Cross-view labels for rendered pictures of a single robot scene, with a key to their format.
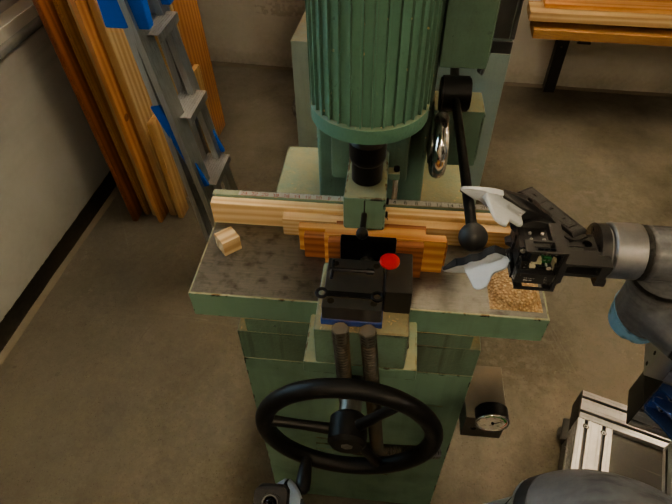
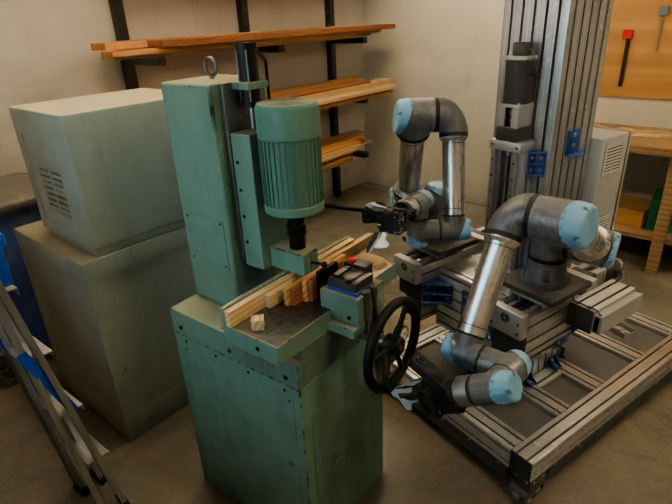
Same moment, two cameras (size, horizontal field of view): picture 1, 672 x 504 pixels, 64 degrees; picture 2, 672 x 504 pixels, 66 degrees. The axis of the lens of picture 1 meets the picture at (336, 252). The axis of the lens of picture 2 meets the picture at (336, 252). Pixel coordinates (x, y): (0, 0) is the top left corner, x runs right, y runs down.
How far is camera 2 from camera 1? 1.13 m
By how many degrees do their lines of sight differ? 51
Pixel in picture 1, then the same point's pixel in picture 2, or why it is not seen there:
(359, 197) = (308, 252)
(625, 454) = not seen: hidden behind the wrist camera
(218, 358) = not seen: outside the picture
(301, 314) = (323, 325)
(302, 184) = (212, 313)
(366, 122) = (316, 201)
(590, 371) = not seen: hidden behind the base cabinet
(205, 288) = (280, 341)
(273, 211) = (259, 298)
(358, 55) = (310, 170)
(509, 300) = (380, 264)
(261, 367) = (307, 394)
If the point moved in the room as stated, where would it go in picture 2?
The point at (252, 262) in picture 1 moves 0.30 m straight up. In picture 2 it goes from (279, 322) to (269, 223)
